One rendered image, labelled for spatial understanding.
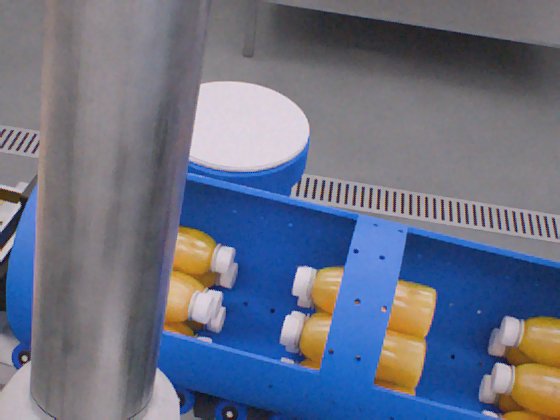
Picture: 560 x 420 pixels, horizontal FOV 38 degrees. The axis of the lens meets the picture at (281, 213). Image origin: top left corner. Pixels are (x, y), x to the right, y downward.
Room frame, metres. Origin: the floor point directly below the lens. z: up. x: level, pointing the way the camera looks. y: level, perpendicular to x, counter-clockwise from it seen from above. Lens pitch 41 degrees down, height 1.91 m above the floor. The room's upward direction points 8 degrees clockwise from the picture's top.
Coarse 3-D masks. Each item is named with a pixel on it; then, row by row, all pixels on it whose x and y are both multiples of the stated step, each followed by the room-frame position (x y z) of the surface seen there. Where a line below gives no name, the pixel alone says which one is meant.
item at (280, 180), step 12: (300, 156) 1.18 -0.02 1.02; (192, 168) 1.11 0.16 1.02; (204, 168) 1.11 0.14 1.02; (276, 168) 1.14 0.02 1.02; (288, 168) 1.15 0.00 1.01; (300, 168) 1.19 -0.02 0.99; (228, 180) 1.10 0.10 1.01; (240, 180) 1.10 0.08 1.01; (252, 180) 1.11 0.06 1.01; (264, 180) 1.12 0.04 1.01; (276, 180) 1.13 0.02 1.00; (288, 180) 1.15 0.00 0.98; (276, 192) 1.13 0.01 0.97; (288, 192) 1.16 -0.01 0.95
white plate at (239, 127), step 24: (216, 96) 1.31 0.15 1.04; (240, 96) 1.33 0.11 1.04; (264, 96) 1.34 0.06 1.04; (216, 120) 1.24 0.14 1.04; (240, 120) 1.25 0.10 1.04; (264, 120) 1.26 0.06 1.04; (288, 120) 1.27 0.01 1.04; (192, 144) 1.15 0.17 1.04; (216, 144) 1.16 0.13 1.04; (240, 144) 1.17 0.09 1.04; (264, 144) 1.18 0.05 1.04; (288, 144) 1.19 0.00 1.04; (216, 168) 1.10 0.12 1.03; (240, 168) 1.11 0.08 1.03; (264, 168) 1.12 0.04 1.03
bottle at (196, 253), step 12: (180, 228) 0.84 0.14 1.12; (192, 228) 0.85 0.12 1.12; (180, 240) 0.82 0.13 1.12; (192, 240) 0.82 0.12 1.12; (204, 240) 0.83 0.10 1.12; (180, 252) 0.80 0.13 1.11; (192, 252) 0.81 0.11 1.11; (204, 252) 0.81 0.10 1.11; (216, 252) 0.82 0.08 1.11; (180, 264) 0.80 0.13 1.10; (192, 264) 0.80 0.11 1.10; (204, 264) 0.80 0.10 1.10
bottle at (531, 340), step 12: (528, 324) 0.76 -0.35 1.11; (540, 324) 0.75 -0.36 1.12; (552, 324) 0.75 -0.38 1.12; (528, 336) 0.74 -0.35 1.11; (540, 336) 0.74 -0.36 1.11; (552, 336) 0.74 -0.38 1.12; (516, 348) 0.74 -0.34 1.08; (528, 348) 0.73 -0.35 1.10; (540, 348) 0.73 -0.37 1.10; (552, 348) 0.73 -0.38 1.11; (540, 360) 0.72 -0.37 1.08; (552, 360) 0.72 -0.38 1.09
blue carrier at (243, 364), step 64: (192, 192) 0.91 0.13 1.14; (256, 192) 0.84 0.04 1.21; (256, 256) 0.89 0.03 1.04; (320, 256) 0.88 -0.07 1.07; (384, 256) 0.72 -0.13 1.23; (448, 256) 0.85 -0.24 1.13; (512, 256) 0.79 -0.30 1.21; (256, 320) 0.82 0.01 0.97; (384, 320) 0.65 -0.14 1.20; (448, 320) 0.83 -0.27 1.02; (192, 384) 0.63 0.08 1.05; (256, 384) 0.61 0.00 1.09; (320, 384) 0.61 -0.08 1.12; (448, 384) 0.76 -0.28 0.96
